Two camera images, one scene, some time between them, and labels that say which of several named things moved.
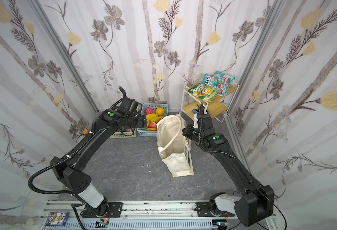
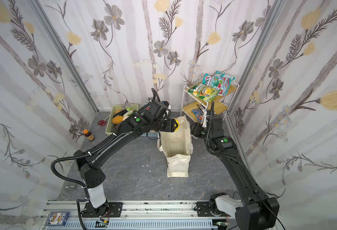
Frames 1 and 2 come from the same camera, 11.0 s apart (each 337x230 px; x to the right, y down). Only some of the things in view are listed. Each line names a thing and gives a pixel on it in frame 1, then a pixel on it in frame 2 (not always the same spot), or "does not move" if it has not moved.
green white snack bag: [207, 79] does not move
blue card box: [57, 218] does not move
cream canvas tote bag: [174, 145] does not move
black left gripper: [141, 121] → [170, 125]
